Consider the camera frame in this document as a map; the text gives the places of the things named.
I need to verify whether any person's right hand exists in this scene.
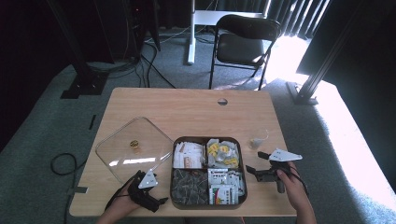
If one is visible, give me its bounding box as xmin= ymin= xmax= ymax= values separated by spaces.
xmin=276 ymin=161 xmax=309 ymax=211

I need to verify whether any grey metal stand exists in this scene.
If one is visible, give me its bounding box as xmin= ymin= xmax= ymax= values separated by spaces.
xmin=285 ymin=0 xmax=367 ymax=106

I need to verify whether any pile of printed white packets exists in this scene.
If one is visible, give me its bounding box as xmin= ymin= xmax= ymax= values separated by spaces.
xmin=207 ymin=168 xmax=246 ymax=205

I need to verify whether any dark four-compartment tray box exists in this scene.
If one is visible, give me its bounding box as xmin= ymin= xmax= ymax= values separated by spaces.
xmin=169 ymin=135 xmax=248 ymax=210

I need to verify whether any grey tape strip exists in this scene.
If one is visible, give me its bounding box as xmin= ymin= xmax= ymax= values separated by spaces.
xmin=66 ymin=186 xmax=90 ymax=196

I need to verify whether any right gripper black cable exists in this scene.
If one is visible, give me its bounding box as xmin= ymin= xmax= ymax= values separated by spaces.
xmin=288 ymin=164 xmax=310 ymax=197

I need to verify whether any black looped floor cable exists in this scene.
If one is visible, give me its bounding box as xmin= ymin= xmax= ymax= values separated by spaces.
xmin=49 ymin=152 xmax=89 ymax=176

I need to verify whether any pile of yellow-label tea bags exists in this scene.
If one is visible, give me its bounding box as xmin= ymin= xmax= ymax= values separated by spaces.
xmin=206 ymin=138 xmax=241 ymax=169

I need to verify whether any black metal stand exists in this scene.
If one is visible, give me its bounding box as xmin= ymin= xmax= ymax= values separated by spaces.
xmin=46 ymin=0 xmax=110 ymax=100

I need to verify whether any white desk frame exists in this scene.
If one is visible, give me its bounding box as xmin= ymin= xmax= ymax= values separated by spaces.
xmin=186 ymin=0 xmax=271 ymax=66

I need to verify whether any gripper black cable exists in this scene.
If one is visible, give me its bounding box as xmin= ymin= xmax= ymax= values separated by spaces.
xmin=288 ymin=164 xmax=310 ymax=197
xmin=104 ymin=177 xmax=138 ymax=211

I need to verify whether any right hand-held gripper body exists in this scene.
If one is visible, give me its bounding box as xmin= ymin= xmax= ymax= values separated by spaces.
xmin=255 ymin=147 xmax=304 ymax=194

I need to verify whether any pile of white sachets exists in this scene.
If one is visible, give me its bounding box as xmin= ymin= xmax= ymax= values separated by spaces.
xmin=173 ymin=141 xmax=207 ymax=170

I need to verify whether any single tea bag with string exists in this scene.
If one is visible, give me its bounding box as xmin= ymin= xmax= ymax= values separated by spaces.
xmin=249 ymin=129 xmax=270 ymax=149

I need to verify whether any bundle of floor cables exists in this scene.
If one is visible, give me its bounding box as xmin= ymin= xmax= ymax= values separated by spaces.
xmin=88 ymin=24 xmax=216 ymax=90

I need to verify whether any clear lid with gold knob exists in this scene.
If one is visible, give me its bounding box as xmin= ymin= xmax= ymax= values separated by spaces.
xmin=94 ymin=116 xmax=175 ymax=185

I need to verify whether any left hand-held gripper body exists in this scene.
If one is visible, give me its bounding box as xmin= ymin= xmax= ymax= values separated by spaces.
xmin=127 ymin=169 xmax=162 ymax=214

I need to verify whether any black folding chair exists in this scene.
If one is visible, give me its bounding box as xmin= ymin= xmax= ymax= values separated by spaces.
xmin=208 ymin=14 xmax=282 ymax=91

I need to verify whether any person's left hand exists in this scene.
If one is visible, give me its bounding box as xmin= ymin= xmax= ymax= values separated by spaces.
xmin=106 ymin=179 xmax=142 ymax=217

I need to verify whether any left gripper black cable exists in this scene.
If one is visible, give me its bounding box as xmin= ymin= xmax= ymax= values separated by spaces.
xmin=104 ymin=177 xmax=138 ymax=211

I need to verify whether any pile of dark tea bags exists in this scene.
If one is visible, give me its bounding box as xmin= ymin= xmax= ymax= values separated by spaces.
xmin=171 ymin=168 xmax=209 ymax=205

